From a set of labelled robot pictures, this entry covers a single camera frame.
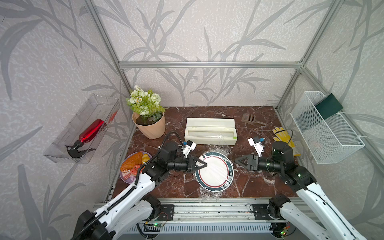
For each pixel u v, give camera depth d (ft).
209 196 2.58
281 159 1.74
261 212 2.37
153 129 2.95
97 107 2.59
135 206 1.93
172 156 1.98
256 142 2.09
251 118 3.66
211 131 3.34
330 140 2.04
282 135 3.44
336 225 1.35
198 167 2.17
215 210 2.47
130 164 2.83
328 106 2.45
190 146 2.27
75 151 1.92
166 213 2.38
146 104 2.77
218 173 2.23
